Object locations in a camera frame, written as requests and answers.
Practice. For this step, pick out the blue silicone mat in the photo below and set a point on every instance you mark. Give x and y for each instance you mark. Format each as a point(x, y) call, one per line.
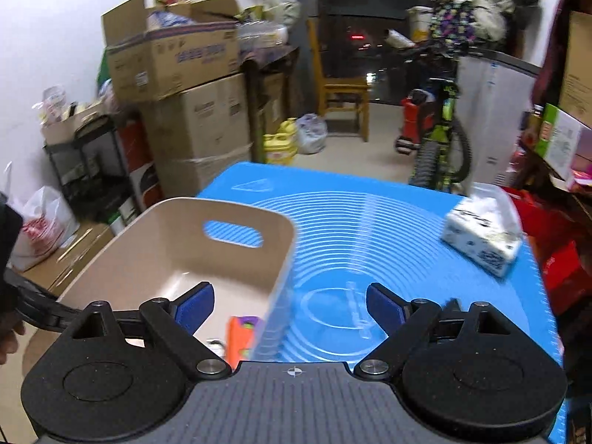
point(393, 222)

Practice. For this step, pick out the white red-print plastic bag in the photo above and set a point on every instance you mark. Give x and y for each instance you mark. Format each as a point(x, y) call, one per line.
point(41, 231)

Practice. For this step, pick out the large taped cardboard box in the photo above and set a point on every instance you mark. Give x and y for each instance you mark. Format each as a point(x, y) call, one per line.
point(199, 134)

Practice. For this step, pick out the green white carton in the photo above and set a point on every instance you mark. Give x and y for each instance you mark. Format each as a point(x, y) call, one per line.
point(562, 143)

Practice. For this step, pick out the white tissue box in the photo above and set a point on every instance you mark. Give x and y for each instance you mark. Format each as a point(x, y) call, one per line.
point(481, 240)

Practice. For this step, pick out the wooden chair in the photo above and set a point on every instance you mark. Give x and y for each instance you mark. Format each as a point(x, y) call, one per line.
point(342, 89)

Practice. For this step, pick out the dark wooden table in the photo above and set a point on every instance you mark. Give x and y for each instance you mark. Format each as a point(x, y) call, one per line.
point(273, 92)

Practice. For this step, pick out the translucent plastic bag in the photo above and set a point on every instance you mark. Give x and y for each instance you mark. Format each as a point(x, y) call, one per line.
point(312, 134)

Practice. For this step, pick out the beige plastic basket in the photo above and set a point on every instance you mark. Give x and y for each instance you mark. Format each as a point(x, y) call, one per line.
point(162, 249)

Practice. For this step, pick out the tall brown cardboard box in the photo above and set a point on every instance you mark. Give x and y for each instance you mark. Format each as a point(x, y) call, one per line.
point(578, 74)

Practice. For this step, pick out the red carton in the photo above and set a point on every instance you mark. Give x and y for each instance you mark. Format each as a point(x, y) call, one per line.
point(138, 166)

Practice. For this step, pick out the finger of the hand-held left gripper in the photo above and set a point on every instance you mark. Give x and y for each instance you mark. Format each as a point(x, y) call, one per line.
point(41, 305)

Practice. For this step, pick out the black green bicycle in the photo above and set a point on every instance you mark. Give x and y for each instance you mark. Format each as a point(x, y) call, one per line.
point(439, 148)

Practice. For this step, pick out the open printed cardboard box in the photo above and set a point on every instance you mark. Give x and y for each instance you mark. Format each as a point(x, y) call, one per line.
point(185, 60)

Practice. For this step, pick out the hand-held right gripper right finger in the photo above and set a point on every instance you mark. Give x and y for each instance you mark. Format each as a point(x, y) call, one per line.
point(384, 306)

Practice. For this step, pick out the black metal rack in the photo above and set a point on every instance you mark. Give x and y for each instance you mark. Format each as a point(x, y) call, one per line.
point(83, 171)

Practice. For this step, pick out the small cardboard box with clutter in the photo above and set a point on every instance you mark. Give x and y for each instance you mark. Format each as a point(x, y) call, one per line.
point(69, 125)

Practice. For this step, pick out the person's left hand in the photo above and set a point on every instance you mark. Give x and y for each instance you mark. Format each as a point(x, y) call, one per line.
point(8, 342)

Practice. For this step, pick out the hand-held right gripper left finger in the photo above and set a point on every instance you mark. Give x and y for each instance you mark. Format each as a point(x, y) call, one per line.
point(196, 306)

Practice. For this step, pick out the white bucket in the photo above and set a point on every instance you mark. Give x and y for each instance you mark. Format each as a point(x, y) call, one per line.
point(418, 25)

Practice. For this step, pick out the pack of water bottles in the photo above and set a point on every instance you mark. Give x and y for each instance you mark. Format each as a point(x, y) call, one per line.
point(261, 38)

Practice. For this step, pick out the floral cloth bundle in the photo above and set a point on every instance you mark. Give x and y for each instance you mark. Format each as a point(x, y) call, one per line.
point(451, 23)

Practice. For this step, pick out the flat cardboard box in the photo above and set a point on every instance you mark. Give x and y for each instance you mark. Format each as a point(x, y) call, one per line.
point(69, 254)

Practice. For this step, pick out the red orange gift bags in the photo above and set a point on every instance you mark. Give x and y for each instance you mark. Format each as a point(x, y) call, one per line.
point(555, 259)

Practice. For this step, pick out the grey green jacket bundle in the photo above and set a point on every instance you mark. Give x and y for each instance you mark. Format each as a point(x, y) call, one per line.
point(490, 16)

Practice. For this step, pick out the yellow plastic jug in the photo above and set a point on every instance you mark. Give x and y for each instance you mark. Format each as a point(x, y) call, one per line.
point(280, 145)

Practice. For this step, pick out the small purple orange gadget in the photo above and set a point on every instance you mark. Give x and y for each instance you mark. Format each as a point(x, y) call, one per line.
point(240, 338)

